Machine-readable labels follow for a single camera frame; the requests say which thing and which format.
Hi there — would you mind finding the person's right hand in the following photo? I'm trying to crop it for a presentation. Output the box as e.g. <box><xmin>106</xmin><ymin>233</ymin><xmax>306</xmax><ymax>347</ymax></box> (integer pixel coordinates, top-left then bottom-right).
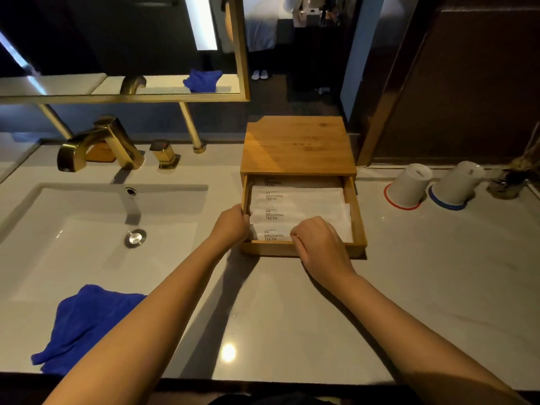
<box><xmin>290</xmin><ymin>216</ymin><xmax>359</xmax><ymax>290</ymax></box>

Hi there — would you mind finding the person's left hand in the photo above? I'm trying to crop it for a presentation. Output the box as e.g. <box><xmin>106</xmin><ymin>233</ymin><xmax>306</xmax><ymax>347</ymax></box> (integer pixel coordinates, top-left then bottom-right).
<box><xmin>209</xmin><ymin>204</ymin><xmax>251</xmax><ymax>255</ymax></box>

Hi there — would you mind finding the white toothbrush packet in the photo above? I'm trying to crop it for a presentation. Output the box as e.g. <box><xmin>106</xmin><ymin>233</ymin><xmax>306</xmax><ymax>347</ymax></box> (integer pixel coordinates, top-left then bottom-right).
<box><xmin>252</xmin><ymin>176</ymin><xmax>345</xmax><ymax>190</ymax></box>
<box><xmin>250</xmin><ymin>186</ymin><xmax>351</xmax><ymax>207</ymax></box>
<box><xmin>251</xmin><ymin>223</ymin><xmax>354</xmax><ymax>244</ymax></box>
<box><xmin>249</xmin><ymin>204</ymin><xmax>353</xmax><ymax>226</ymax></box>

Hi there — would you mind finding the wooden drawer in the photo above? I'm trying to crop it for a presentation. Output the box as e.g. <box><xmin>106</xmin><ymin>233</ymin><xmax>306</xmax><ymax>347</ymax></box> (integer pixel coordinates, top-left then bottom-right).
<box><xmin>240</xmin><ymin>175</ymin><xmax>368</xmax><ymax>259</ymax></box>

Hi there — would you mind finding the person's right forearm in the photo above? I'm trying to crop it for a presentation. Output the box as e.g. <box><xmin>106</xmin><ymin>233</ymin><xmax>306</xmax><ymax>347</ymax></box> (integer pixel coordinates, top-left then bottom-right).
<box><xmin>333</xmin><ymin>270</ymin><xmax>533</xmax><ymax>405</ymax></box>

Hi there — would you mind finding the person's left forearm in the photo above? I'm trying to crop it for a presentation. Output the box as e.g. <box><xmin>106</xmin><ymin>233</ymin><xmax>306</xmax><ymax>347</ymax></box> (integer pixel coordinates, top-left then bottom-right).
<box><xmin>42</xmin><ymin>238</ymin><xmax>229</xmax><ymax>405</ymax></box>

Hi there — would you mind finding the wooden box housing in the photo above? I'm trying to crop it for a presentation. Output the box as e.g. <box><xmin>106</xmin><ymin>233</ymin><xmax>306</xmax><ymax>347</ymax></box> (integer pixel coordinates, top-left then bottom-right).
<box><xmin>240</xmin><ymin>116</ymin><xmax>358</xmax><ymax>197</ymax></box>

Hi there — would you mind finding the gold mirror support leg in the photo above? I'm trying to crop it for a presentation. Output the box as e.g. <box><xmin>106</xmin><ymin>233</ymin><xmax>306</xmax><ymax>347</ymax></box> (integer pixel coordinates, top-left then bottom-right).
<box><xmin>37</xmin><ymin>103</ymin><xmax>75</xmax><ymax>141</ymax></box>
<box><xmin>179</xmin><ymin>101</ymin><xmax>207</xmax><ymax>155</ymax></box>

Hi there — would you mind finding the chrome drain stopper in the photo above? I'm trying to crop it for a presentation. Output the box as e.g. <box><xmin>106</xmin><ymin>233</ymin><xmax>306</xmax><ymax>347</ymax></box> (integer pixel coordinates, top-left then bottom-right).
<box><xmin>124</xmin><ymin>229</ymin><xmax>148</xmax><ymax>249</ymax></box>

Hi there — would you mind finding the white cup with red rim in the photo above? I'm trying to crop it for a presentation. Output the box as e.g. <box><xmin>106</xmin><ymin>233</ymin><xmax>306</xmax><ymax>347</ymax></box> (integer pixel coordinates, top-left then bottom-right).
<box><xmin>383</xmin><ymin>163</ymin><xmax>434</xmax><ymax>211</ymax></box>

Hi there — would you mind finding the gold faucet spout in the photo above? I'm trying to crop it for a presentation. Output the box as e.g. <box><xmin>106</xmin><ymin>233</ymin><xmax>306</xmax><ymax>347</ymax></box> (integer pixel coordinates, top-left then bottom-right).
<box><xmin>57</xmin><ymin>116</ymin><xmax>146</xmax><ymax>173</ymax></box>

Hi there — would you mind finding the white cup with blue rim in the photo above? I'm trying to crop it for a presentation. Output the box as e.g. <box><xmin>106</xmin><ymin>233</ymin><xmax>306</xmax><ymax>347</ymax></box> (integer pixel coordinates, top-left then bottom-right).
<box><xmin>428</xmin><ymin>160</ymin><xmax>486</xmax><ymax>212</ymax></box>

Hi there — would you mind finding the white sink basin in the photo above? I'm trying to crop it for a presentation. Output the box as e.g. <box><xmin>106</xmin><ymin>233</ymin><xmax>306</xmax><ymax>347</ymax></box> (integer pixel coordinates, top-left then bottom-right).
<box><xmin>0</xmin><ymin>183</ymin><xmax>210</xmax><ymax>305</ymax></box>

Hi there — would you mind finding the blue cleaning cloth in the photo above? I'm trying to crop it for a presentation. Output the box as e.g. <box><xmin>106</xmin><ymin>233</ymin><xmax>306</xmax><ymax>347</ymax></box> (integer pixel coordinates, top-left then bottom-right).
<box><xmin>31</xmin><ymin>284</ymin><xmax>148</xmax><ymax>376</ymax></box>

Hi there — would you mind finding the white bed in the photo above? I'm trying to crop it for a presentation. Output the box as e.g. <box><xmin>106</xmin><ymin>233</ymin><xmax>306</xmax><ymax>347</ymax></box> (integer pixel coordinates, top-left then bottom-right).
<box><xmin>242</xmin><ymin>0</ymin><xmax>294</xmax><ymax>53</ymax></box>

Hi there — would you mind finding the gold framed mirror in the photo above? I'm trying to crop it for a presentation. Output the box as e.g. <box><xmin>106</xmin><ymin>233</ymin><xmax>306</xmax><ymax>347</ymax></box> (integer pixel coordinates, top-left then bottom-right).
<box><xmin>0</xmin><ymin>0</ymin><xmax>251</xmax><ymax>105</ymax></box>

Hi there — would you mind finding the glass reed diffuser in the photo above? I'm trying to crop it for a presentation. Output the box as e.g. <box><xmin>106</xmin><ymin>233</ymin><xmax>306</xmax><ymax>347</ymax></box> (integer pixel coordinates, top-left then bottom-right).
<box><xmin>486</xmin><ymin>122</ymin><xmax>540</xmax><ymax>201</ymax></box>

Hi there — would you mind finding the brown wooden door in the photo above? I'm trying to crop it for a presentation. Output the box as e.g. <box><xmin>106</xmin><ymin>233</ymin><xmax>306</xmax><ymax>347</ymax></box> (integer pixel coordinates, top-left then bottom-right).
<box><xmin>356</xmin><ymin>0</ymin><xmax>540</xmax><ymax>167</ymax></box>

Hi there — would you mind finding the gold faucet handle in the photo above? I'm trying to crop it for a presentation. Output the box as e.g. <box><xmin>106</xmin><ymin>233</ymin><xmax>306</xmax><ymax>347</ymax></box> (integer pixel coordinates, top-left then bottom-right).
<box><xmin>149</xmin><ymin>139</ymin><xmax>181</xmax><ymax>170</ymax></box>

